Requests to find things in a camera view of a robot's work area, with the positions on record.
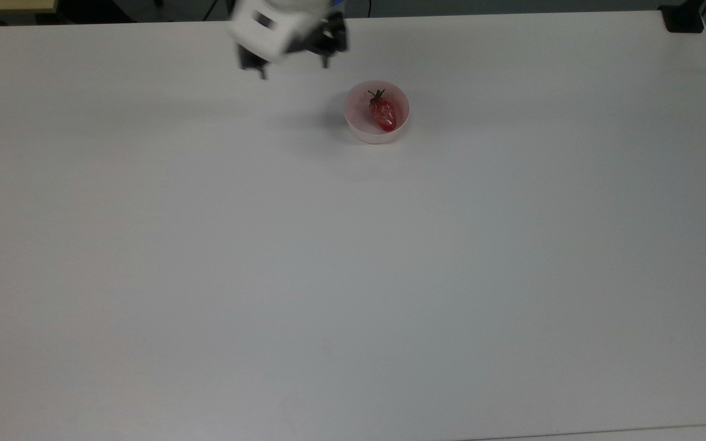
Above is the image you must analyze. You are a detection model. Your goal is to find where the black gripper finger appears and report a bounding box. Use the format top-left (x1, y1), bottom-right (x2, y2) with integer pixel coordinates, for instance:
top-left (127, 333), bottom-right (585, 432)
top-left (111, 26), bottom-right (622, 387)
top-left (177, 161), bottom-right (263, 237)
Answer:
top-left (237, 44), bottom-right (268, 80)
top-left (298, 12), bottom-right (349, 69)

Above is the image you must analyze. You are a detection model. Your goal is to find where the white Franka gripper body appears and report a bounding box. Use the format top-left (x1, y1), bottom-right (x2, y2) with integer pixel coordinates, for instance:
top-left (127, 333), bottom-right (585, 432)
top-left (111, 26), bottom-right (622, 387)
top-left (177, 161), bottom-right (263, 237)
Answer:
top-left (229, 0), bottom-right (332, 64)

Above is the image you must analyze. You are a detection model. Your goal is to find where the pink plastic bowl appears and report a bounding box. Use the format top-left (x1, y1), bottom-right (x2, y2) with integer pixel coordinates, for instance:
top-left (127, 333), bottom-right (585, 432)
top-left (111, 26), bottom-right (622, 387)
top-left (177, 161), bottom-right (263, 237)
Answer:
top-left (343, 80), bottom-right (411, 145)

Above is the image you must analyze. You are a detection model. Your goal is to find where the red strawberry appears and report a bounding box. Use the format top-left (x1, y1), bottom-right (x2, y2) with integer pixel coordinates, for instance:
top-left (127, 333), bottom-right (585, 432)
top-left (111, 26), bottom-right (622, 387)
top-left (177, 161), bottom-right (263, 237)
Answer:
top-left (368, 89), bottom-right (399, 132)

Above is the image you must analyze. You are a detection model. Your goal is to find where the wooden furniture edge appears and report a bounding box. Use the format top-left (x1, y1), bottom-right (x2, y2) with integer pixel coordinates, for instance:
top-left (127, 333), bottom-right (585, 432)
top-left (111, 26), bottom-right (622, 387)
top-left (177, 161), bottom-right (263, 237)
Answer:
top-left (0, 0), bottom-right (59, 15)

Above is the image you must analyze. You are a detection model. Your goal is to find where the black table clamp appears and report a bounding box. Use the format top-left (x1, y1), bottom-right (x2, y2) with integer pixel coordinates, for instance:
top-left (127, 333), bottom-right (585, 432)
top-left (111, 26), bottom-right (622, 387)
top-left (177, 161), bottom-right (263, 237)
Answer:
top-left (658, 0), bottom-right (706, 34)

